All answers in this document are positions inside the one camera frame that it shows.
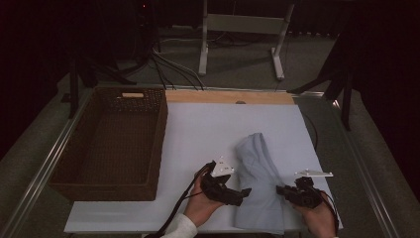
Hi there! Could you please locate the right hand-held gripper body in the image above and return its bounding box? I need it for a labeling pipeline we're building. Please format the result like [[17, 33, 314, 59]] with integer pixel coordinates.
[[286, 169, 335, 210]]

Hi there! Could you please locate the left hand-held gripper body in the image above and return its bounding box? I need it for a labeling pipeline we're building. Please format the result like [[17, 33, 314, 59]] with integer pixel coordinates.
[[200, 156, 244, 206]]

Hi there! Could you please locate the light blue tank top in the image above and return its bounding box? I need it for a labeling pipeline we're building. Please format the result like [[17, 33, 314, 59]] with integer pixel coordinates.
[[233, 132, 286, 235]]

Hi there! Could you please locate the brown woven basket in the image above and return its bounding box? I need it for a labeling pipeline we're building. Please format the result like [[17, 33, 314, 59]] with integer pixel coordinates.
[[48, 86, 168, 202]]

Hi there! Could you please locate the person's left hand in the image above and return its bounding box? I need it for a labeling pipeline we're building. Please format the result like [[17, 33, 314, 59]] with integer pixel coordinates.
[[182, 175, 226, 228]]

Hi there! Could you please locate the person's right hand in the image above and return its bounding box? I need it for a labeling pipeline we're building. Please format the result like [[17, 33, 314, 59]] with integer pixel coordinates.
[[291, 191, 340, 238]]

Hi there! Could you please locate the white metal stand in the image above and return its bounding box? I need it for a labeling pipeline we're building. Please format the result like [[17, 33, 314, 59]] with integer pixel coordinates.
[[197, 0, 295, 81]]

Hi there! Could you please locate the dark equipment with red light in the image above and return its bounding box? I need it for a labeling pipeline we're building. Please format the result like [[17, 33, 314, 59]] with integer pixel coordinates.
[[130, 0, 159, 65]]

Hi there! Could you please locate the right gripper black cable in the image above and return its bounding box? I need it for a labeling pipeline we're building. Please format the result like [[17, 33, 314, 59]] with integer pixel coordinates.
[[318, 190, 341, 237]]

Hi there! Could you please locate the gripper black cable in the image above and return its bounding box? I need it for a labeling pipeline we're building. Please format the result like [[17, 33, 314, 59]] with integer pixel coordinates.
[[145, 160, 217, 238], [318, 190, 341, 237]]

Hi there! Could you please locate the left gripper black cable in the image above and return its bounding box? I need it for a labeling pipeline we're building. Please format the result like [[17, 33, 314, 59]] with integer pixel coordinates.
[[145, 160, 217, 238]]

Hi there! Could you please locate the thin black cable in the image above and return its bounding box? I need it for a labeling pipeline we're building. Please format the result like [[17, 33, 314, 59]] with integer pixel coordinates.
[[301, 112, 319, 150]]

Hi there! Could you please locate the bundle of floor cables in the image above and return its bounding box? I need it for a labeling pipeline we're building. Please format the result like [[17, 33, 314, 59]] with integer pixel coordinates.
[[150, 33, 207, 91]]

